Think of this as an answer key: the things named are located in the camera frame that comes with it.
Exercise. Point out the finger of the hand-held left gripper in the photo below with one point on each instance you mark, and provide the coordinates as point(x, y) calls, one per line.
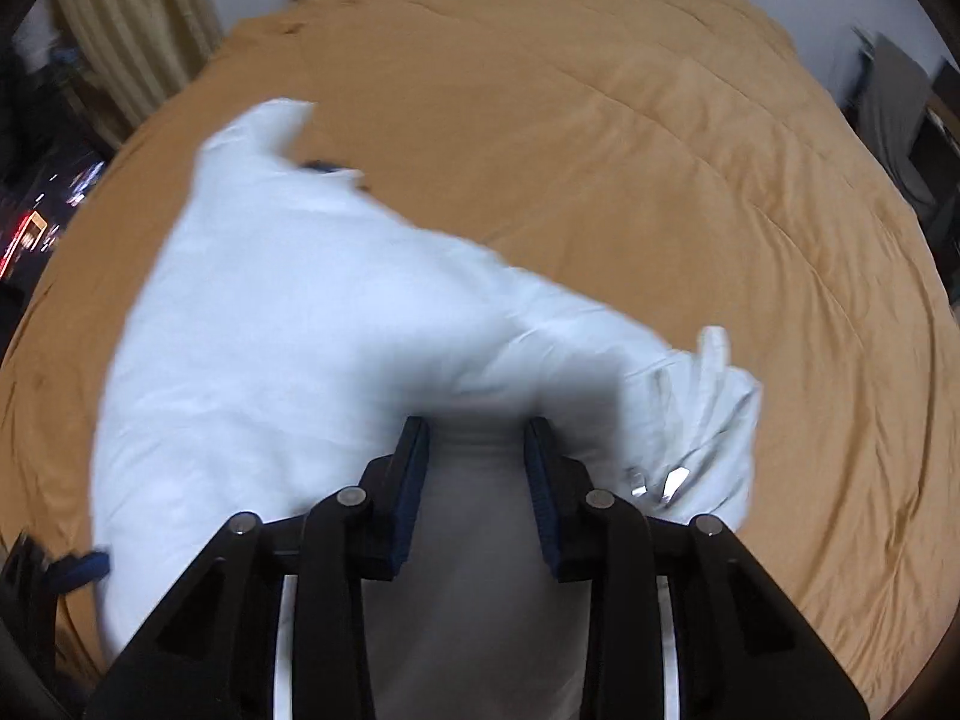
point(79, 570)

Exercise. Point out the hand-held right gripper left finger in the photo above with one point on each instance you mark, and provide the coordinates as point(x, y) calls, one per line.
point(409, 495)

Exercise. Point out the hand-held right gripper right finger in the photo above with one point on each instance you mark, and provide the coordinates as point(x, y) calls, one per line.
point(541, 495)

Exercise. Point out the white puffer jacket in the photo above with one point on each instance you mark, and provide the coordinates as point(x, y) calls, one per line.
point(300, 330)

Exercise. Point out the brown bed blanket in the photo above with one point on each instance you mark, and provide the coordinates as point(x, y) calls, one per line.
point(600, 165)

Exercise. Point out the window with city lights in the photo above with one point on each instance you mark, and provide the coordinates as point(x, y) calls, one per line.
point(45, 217)

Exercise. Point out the beige striped curtain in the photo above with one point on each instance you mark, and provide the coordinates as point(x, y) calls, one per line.
point(127, 22)

